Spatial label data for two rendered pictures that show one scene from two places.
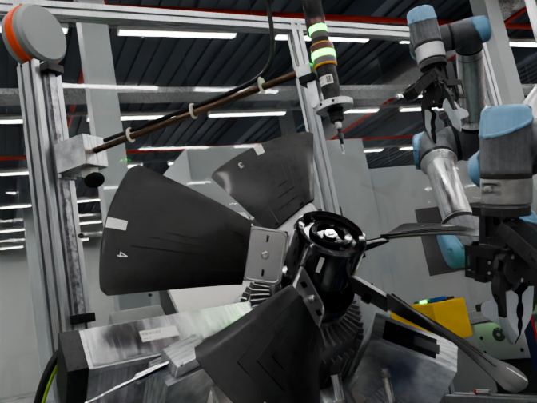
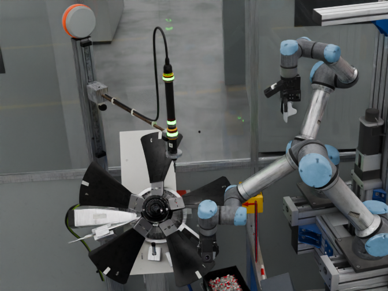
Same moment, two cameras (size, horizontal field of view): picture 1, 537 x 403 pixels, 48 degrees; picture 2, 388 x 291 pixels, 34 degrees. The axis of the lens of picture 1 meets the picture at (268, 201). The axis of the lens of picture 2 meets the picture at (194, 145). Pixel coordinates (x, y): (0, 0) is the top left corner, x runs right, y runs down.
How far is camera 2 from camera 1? 2.33 m
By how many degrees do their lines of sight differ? 46
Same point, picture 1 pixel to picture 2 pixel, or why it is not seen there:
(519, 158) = (204, 225)
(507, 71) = not seen: outside the picture
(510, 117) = (201, 215)
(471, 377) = not seen: hidden behind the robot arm
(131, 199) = (90, 175)
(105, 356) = (80, 222)
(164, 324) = (102, 212)
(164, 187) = (102, 173)
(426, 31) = (284, 62)
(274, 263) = (139, 206)
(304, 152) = not seen: hidden behind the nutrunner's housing
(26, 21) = (72, 23)
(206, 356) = (91, 255)
